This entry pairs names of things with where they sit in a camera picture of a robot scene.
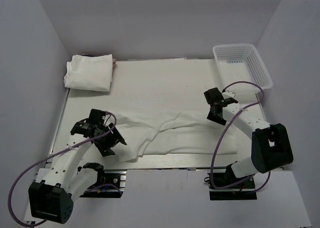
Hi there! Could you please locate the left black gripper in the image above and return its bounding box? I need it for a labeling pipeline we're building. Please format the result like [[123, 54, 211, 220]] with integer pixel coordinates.
[[94, 122, 127, 156]]

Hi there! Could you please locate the white printed cartoon t-shirt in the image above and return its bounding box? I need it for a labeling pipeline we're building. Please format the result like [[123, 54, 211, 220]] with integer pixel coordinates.
[[115, 111, 224, 162]]

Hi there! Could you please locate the white t-shirt stack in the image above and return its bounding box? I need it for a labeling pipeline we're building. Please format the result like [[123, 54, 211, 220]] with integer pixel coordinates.
[[63, 54, 116, 92]]

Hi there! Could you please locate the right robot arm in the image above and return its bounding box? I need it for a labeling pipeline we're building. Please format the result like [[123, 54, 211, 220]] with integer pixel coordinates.
[[204, 88, 294, 189]]

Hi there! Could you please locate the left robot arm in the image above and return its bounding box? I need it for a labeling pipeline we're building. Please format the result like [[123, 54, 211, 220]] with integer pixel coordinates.
[[28, 109, 126, 224]]

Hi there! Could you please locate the white plastic mesh basket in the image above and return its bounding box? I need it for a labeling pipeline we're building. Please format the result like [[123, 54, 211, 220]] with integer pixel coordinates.
[[212, 43, 273, 95]]

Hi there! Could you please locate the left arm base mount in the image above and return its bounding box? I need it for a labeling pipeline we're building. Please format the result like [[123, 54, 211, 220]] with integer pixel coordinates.
[[81, 170, 127, 199]]

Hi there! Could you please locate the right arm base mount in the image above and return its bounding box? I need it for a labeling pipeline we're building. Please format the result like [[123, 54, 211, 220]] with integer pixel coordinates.
[[204, 172, 258, 201]]

